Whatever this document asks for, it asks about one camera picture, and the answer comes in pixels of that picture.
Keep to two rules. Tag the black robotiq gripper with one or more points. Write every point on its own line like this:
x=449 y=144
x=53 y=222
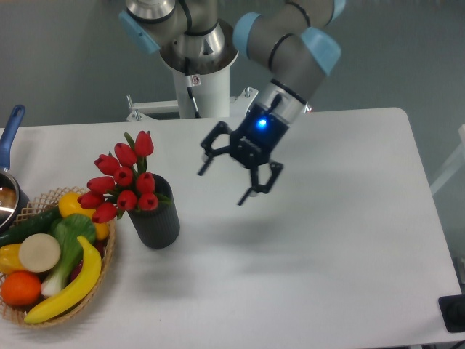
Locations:
x=256 y=140

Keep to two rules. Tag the red tulip bouquet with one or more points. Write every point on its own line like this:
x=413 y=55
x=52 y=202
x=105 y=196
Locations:
x=125 y=184

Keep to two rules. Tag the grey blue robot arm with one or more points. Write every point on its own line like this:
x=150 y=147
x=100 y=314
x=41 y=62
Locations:
x=290 y=44

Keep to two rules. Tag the dark grey ribbed vase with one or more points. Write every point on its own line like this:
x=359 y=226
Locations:
x=160 y=227

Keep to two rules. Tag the middle table clamp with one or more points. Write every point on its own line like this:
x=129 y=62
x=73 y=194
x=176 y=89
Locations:
x=239 y=105

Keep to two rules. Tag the table clamp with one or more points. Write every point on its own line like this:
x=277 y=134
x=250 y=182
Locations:
x=152 y=110
x=239 y=105

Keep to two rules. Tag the left table clamp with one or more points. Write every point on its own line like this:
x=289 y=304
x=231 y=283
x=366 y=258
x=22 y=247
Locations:
x=152 y=110

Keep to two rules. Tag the red fruit in basket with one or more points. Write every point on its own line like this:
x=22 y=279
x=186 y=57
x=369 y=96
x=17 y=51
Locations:
x=100 y=246

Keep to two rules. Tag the yellow lemon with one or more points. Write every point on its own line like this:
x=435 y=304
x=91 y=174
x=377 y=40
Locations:
x=68 y=204

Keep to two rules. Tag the green bok choy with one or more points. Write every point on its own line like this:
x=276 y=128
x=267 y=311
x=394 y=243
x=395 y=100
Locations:
x=66 y=232

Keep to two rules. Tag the yellow banana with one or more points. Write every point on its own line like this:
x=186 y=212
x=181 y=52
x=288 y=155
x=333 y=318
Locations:
x=72 y=293

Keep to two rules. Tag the woven wicker basket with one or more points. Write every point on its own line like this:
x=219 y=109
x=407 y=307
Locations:
x=45 y=202

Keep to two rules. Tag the green cucumber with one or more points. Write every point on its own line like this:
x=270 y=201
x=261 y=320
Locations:
x=38 y=223

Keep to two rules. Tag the beige round disc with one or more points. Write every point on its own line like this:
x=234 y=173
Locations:
x=39 y=253

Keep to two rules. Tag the black device at edge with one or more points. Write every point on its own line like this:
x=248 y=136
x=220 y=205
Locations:
x=452 y=310

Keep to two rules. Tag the yellow bell pepper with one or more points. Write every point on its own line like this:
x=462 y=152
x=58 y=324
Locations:
x=10 y=261

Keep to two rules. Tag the orange fruit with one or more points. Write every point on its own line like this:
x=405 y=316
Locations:
x=21 y=288

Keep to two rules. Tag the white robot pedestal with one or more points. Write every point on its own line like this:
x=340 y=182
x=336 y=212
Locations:
x=200 y=66

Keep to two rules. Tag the white frame at right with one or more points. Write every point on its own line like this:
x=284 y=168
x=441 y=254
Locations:
x=450 y=166

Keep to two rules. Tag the blue handled saucepan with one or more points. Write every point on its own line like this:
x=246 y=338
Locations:
x=13 y=199

